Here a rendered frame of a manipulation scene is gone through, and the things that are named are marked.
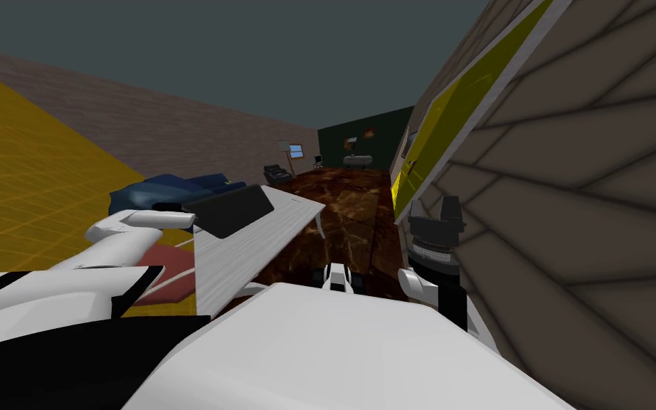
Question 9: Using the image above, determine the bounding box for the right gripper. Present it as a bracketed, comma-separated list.
[408, 196, 467, 253]

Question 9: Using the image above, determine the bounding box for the yellow door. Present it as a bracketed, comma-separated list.
[389, 0, 556, 224]

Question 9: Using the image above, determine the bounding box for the white floor lamp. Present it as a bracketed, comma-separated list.
[277, 140, 298, 179]

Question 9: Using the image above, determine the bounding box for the black armchair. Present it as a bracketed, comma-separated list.
[263, 163, 295, 186]

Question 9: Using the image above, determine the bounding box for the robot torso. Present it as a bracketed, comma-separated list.
[122, 261, 575, 410]

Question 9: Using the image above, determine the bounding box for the white desk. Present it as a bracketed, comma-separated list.
[194, 184, 327, 317]

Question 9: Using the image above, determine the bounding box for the black flat panel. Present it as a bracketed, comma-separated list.
[182, 184, 275, 240]

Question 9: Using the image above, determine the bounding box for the blue sofa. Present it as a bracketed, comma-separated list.
[108, 173, 248, 234]

